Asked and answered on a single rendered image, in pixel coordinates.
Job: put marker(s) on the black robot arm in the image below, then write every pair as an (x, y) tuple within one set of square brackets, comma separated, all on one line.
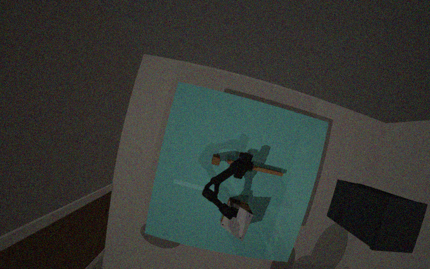
[(237, 167)]

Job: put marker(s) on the brown wooden post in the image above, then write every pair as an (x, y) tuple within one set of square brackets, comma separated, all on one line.
[(216, 160)]

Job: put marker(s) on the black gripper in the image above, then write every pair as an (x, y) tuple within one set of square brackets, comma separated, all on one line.
[(237, 175)]

